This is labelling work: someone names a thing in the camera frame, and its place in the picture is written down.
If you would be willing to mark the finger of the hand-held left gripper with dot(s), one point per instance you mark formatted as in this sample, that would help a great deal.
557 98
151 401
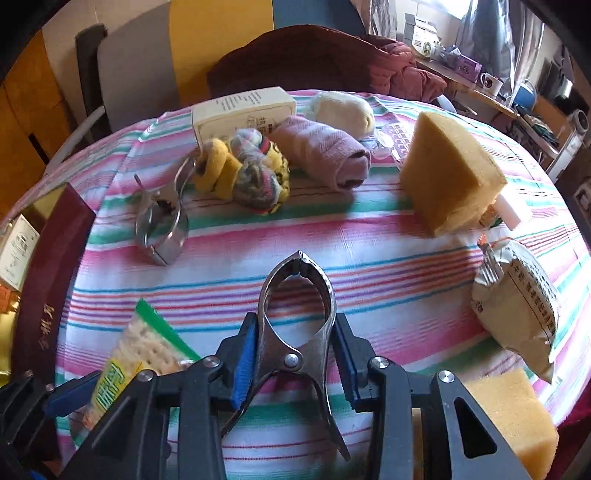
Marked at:
69 397

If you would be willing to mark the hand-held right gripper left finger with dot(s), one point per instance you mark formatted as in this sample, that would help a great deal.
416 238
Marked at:
244 364

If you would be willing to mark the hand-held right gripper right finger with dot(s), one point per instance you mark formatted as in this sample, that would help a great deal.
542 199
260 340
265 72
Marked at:
344 364

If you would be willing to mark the silver metal clamp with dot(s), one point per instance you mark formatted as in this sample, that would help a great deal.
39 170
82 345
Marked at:
277 332

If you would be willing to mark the green cracker packet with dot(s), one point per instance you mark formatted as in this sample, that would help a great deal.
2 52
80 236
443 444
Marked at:
134 341

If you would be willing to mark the dark red gold-lined box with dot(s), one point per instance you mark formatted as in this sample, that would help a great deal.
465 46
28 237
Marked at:
55 277

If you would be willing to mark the yellow sponge block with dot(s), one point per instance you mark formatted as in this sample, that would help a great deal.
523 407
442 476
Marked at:
508 406

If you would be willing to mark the pink sock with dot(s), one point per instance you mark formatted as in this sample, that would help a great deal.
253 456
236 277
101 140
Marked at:
318 147

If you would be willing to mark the clear pink hair roller clip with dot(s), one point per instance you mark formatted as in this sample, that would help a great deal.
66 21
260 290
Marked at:
392 143

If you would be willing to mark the striped tablecloth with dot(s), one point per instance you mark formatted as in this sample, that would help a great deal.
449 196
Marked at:
369 277

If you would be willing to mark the multicolour sock bundle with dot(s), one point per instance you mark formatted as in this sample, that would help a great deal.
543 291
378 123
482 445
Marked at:
254 184

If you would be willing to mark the beige snack packet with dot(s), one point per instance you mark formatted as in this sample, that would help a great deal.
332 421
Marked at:
517 304

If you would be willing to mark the yellow rolled sock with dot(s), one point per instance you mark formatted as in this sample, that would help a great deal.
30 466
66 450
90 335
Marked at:
217 170

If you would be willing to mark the large yellow sponge wedge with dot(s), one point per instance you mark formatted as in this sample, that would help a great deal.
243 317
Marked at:
443 175

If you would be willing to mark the cream sock ball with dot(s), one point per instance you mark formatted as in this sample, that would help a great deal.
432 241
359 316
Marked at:
341 113

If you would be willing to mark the cream white carton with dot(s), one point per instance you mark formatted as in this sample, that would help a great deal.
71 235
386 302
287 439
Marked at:
240 110

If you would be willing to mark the pale blue chair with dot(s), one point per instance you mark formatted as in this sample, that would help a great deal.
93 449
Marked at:
445 104

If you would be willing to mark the orange wooden cabinet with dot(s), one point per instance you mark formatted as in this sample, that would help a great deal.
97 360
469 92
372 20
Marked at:
23 115

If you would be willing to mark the wooden side desk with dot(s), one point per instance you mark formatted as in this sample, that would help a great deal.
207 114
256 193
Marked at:
489 99

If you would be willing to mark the grey chair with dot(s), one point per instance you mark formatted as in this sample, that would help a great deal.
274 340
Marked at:
138 78

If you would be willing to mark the dark red jacket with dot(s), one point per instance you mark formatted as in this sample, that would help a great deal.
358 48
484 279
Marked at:
323 60

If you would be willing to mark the white mug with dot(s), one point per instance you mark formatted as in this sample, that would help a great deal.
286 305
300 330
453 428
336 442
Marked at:
493 84

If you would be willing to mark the purple packet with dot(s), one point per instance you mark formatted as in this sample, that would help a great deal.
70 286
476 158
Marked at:
468 65

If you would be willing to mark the blue container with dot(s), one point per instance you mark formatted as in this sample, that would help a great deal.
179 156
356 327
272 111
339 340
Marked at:
524 94

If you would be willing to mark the white printed carton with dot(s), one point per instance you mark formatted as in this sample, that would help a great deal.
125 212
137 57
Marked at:
424 41

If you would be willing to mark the white round appliance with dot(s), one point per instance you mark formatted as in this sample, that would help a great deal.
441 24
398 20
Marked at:
582 122

